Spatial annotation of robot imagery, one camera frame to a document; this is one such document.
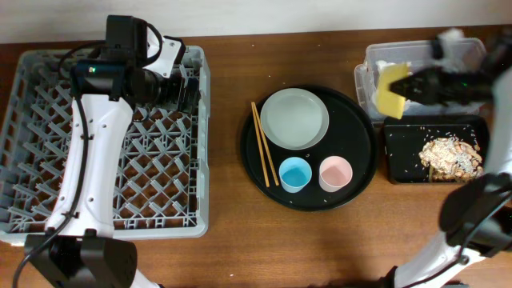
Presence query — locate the yellow bowl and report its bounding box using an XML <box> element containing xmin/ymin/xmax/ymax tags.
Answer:
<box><xmin>375</xmin><ymin>62</ymin><xmax>410</xmax><ymax>120</ymax></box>

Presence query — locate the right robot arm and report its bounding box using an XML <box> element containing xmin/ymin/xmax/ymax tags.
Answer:
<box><xmin>377</xmin><ymin>30</ymin><xmax>511</xmax><ymax>287</ymax></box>

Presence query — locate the food scraps pile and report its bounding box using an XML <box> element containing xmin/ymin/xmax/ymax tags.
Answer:
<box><xmin>418</xmin><ymin>137</ymin><xmax>483</xmax><ymax>182</ymax></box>

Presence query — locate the wooden chopstick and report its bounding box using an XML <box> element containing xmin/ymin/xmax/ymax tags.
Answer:
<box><xmin>255</xmin><ymin>104</ymin><xmax>279</xmax><ymax>186</ymax></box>
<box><xmin>251</xmin><ymin>102</ymin><xmax>270</xmax><ymax>188</ymax></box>

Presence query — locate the blue cup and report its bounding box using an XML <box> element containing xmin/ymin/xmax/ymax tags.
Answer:
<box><xmin>278</xmin><ymin>157</ymin><xmax>313</xmax><ymax>194</ymax></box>

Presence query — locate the clear plastic bin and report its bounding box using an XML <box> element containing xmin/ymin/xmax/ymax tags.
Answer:
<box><xmin>354</xmin><ymin>38</ymin><xmax>486</xmax><ymax>124</ymax></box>

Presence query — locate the black rectangular tray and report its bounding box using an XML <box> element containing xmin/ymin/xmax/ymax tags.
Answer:
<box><xmin>382</xmin><ymin>115</ymin><xmax>490</xmax><ymax>184</ymax></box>

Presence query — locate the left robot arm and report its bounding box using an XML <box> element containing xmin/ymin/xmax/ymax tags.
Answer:
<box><xmin>23</xmin><ymin>15</ymin><xmax>200</xmax><ymax>287</ymax></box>

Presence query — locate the grey dishwasher rack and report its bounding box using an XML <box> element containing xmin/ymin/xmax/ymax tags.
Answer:
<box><xmin>1</xmin><ymin>46</ymin><xmax>210</xmax><ymax>246</ymax></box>

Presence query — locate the round black tray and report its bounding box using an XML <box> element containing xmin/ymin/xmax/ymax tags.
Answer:
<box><xmin>240</xmin><ymin>85</ymin><xmax>378</xmax><ymax>211</ymax></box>

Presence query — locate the pink cup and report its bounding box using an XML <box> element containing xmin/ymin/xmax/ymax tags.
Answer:
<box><xmin>318</xmin><ymin>156</ymin><xmax>353</xmax><ymax>193</ymax></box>

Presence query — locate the grey plate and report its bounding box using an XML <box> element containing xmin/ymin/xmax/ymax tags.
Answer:
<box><xmin>259</xmin><ymin>88</ymin><xmax>330</xmax><ymax>150</ymax></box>

